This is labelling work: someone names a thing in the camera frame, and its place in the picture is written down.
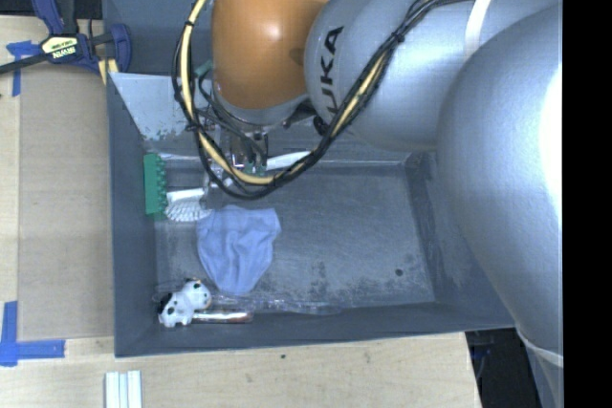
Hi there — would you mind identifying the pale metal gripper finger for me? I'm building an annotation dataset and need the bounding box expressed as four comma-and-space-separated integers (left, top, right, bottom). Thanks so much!
201, 167, 225, 210

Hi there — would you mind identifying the white brush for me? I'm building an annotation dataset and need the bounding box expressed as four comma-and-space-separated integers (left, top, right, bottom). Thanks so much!
164, 187, 214, 223

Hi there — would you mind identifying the green studded block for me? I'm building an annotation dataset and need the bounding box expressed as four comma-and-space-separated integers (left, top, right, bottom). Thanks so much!
142, 152, 169, 222

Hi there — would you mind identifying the light blue cloth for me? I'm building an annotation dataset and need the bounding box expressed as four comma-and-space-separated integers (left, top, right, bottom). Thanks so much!
195, 204, 283, 297

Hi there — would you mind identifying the black and white toy cow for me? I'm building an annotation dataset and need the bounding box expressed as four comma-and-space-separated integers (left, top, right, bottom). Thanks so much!
156, 277, 213, 329

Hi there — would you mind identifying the copper coloured tube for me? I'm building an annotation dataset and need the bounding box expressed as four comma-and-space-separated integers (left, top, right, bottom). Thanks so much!
190, 310, 255, 326

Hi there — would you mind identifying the grey metal bin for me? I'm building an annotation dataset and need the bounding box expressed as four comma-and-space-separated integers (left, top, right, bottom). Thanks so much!
99, 0, 518, 358

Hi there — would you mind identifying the pale wood board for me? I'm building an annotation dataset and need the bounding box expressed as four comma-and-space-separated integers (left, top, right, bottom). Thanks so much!
16, 17, 117, 343

